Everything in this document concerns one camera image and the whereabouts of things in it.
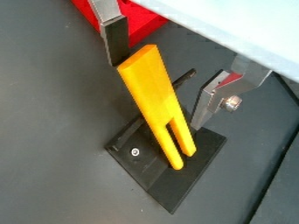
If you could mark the black curved regrasp stand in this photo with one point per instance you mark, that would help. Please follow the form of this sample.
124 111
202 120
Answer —
136 149

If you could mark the yellow two-pronged square-circle object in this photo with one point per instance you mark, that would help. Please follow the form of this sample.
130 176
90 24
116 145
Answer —
149 83

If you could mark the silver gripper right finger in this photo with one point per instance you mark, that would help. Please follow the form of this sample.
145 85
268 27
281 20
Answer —
220 94

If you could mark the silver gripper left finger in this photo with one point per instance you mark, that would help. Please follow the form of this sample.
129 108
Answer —
114 29

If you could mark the red fixture base block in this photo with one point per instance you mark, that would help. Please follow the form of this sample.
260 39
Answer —
144 21

